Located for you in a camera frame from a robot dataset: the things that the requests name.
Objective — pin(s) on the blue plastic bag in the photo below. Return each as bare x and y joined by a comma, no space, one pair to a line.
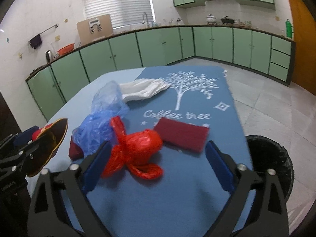
95,128

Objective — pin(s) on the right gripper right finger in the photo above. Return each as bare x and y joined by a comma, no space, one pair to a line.
222,165

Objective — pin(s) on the white tissue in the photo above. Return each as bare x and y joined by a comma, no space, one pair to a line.
142,89

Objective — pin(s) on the metal kettle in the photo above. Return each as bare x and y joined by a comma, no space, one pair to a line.
49,56

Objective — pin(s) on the green thermos bottle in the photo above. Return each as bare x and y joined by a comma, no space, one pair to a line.
289,29

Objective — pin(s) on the black wok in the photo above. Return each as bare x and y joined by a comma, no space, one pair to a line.
227,21

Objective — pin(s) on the brown wooden door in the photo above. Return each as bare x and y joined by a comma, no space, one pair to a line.
304,36

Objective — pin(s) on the dark red scouring pad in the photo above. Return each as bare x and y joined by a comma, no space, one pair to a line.
182,135

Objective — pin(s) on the orange plastic basin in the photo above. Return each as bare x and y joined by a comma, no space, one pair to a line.
66,49

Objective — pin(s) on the window blinds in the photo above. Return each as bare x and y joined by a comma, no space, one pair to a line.
122,12

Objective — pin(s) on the blue tree print tablecloth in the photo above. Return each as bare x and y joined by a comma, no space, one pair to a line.
187,199

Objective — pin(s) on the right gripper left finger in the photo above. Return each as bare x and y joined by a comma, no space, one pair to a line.
92,166

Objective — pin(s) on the red plastic bag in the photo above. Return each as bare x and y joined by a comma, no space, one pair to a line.
134,152

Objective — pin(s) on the black trash bin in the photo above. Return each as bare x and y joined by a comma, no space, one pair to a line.
268,154

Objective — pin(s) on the cardboard box on counter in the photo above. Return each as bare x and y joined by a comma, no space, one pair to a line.
93,29

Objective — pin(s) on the white ceramic pot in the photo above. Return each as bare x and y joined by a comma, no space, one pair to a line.
211,20

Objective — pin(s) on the green lower kitchen cabinets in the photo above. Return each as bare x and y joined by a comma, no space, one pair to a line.
55,83

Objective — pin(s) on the dark towel on rail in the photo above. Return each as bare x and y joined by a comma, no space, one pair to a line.
36,41

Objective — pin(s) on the metal towel rail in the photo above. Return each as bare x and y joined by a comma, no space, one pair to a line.
54,26

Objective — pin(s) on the sink faucet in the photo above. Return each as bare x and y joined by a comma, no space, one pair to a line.
145,20

